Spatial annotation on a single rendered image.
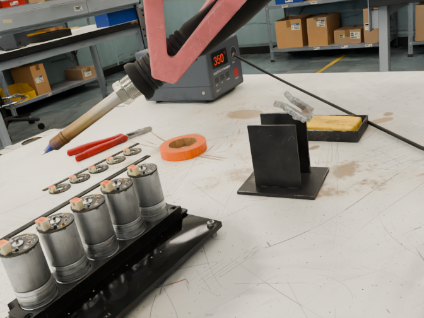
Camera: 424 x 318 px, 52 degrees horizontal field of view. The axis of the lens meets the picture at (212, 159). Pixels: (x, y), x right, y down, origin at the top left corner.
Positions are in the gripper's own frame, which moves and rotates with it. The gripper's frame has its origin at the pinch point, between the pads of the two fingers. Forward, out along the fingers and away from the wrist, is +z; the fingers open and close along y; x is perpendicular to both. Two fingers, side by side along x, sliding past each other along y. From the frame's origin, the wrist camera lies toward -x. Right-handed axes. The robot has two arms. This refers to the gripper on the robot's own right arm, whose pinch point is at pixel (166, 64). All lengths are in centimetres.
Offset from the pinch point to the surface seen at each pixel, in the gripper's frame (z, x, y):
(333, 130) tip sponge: 4.2, 21.8, -18.1
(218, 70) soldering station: 4.6, 13.2, -46.7
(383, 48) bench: -14, 109, -164
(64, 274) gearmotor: 15.4, -2.7, 0.5
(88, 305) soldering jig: 16.3, -0.8, 2.2
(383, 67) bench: -6, 113, -165
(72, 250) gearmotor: 13.7, -2.6, 0.3
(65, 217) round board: 12.0, -3.6, -1.0
